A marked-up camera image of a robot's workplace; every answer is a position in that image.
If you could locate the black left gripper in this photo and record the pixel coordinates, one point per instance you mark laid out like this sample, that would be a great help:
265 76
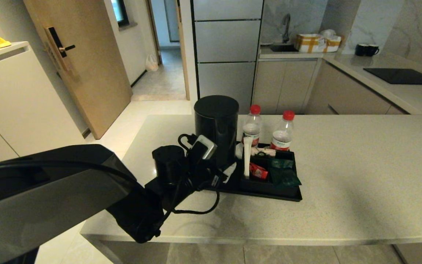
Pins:
203 176

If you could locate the black electric kettle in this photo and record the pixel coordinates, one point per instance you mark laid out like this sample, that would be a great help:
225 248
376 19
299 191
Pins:
216 128

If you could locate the clear water bottle red cap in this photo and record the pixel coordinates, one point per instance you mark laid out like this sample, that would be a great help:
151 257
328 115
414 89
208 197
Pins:
282 135
252 126

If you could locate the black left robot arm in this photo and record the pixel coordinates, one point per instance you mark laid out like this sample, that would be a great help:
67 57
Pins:
50 198

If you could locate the red snack packet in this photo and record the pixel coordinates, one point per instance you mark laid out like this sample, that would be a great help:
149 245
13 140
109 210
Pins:
258 171

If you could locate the teal plastic snack bag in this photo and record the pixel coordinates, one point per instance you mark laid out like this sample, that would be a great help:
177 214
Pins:
281 163

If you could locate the dark green packet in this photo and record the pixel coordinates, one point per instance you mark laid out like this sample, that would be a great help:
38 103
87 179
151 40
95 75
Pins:
284 178

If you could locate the long white paper sachet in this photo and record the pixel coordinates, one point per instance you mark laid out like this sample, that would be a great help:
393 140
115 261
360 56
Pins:
247 157

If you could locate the black rectangular serving tray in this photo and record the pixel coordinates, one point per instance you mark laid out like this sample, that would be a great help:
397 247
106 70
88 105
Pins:
262 192

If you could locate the pink white sachet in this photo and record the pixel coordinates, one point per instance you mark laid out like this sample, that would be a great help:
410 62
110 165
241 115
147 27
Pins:
264 151

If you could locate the black compartment organizer box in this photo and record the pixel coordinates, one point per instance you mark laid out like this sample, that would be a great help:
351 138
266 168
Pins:
266 187

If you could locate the beige kitchen base cabinets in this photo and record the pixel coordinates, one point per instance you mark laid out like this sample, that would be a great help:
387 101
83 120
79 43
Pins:
284 85

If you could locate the tall grey refrigerator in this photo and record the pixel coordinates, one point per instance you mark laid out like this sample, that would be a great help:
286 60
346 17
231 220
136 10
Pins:
225 55

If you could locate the white plastic shopping bag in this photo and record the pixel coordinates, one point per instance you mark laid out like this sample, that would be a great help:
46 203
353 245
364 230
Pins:
151 63

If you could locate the steel kitchen sink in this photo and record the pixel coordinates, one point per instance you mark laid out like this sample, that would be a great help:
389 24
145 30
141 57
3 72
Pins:
283 48

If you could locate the cardboard box yellow tape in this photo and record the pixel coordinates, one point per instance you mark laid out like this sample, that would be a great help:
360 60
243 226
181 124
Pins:
311 43

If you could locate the chrome kitchen faucet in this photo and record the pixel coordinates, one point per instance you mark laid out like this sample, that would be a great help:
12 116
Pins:
286 27

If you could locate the light wooden door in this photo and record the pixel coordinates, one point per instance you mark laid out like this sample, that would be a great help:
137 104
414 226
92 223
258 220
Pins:
93 73

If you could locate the crumpled white bag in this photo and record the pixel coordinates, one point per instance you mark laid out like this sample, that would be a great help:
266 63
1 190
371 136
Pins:
328 34

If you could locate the black mug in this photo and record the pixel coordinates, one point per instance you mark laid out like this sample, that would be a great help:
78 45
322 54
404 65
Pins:
360 50
370 50

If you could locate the dark framed window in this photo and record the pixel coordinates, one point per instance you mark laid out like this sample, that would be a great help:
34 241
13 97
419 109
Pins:
120 12

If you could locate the black induction cooktop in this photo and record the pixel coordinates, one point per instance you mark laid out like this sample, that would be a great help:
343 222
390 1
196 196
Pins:
402 76

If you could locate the beige storage cabinet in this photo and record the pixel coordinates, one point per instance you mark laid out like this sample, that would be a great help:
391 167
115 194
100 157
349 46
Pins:
13 102

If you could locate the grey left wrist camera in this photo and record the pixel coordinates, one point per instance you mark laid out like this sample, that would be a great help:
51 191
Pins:
204 146

